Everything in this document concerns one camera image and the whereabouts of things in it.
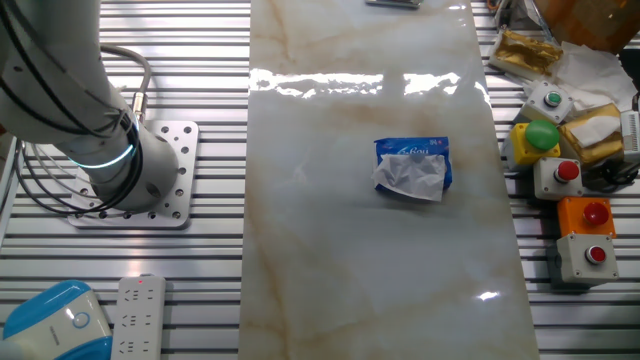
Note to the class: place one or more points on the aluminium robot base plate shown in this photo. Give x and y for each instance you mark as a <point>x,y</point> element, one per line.
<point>180,165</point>

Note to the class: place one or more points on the orange box red button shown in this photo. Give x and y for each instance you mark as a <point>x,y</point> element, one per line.
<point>585,217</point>

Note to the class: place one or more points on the crumpled white paper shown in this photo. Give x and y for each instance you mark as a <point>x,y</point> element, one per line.
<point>595,75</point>

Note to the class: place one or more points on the blue tissue pack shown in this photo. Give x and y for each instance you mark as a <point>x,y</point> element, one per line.
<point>410,175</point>

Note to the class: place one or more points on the gold foil package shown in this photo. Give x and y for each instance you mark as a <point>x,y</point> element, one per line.
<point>525,52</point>

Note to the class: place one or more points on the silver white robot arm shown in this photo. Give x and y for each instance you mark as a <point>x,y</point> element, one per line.
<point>60,100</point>

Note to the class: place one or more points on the blue and white device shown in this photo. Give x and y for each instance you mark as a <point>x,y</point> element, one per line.
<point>50,325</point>

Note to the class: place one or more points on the white power strip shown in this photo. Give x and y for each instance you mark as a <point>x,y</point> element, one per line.
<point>138,320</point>

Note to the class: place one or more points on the grey box red button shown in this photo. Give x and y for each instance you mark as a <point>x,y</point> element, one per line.
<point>557,180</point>
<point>585,260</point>

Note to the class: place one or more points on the grey box green button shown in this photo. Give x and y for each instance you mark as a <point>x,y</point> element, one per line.
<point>547,102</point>

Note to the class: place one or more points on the brown cardboard box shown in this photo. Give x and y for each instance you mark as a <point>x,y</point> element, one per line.
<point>590,20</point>

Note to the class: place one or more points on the grey ribbed handheld device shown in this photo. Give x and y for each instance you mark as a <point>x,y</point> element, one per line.
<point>631,132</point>

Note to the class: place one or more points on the yellow box green button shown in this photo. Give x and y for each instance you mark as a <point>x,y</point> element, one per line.
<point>535,142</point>

